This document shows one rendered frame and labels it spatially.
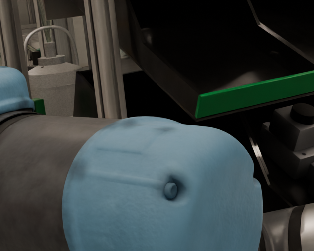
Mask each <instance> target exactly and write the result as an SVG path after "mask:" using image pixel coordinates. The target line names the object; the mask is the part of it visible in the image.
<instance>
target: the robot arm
mask: <svg viewBox="0 0 314 251"><path fill-rule="evenodd" d="M34 110H35V105H34V101H33V100H32V99H31V98H30V97H29V91H28V86H27V81H26V78H25V76H24V75H23V74H22V73H21V72H20V71H19V70H17V69H15V68H10V67H7V66H0V251H314V203H310V204H305V205H301V206H294V207H289V208H285V209H280V210H275V211H271V212H266V213H263V199H262V190H261V185H260V183H259V181H258V180H257V179H255V178H253V173H254V163H253V160H252V158H251V156H250V155H249V153H248V152H247V150H246V149H245V148H244V146H243V145H242V144H241V143H240V142H239V141H238V140H237V139H235V138H234V137H233V136H231V135H230V134H228V133H226V132H224V131H222V130H219V129H216V128H212V127H206V126H197V125H185V124H181V123H179V122H177V121H174V120H170V119H167V118H161V117H150V116H140V117H130V118H125V119H108V118H89V117H70V116H52V115H44V114H41V113H36V112H34Z"/></svg>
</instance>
